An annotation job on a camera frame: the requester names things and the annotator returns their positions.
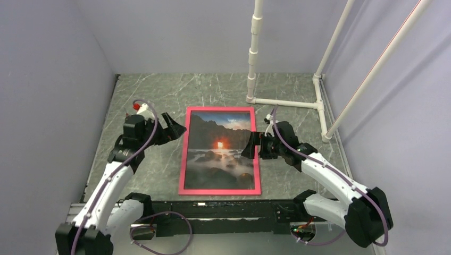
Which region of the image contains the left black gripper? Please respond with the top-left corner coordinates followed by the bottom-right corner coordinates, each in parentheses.
top-left (139, 112), bottom-right (186, 149)

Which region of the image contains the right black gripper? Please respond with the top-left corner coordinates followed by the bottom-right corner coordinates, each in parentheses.
top-left (241, 131), bottom-right (286, 159)

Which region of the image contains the sunset landscape photo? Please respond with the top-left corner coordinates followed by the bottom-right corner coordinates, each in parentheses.
top-left (184, 112), bottom-right (255, 190)

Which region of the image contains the wooden picture frame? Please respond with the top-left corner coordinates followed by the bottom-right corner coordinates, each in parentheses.
top-left (178, 106), bottom-right (262, 196)

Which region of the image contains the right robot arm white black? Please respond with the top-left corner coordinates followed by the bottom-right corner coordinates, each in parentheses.
top-left (241, 121), bottom-right (394, 248)

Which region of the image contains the white pvc pipe stand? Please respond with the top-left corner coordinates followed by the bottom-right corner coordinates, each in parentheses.
top-left (246, 0), bottom-right (431, 143)

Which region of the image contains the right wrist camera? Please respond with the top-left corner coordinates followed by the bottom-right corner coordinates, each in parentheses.
top-left (264, 112), bottom-right (274, 137)

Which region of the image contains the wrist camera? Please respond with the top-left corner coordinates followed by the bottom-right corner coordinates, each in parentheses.
top-left (133, 103), bottom-right (155, 120)
top-left (264, 112), bottom-right (274, 137)

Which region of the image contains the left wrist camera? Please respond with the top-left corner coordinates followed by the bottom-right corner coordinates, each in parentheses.
top-left (133, 103), bottom-right (155, 120)

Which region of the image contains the aluminium extrusion rail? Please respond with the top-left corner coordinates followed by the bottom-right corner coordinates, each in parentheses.
top-left (56, 200), bottom-right (388, 255)

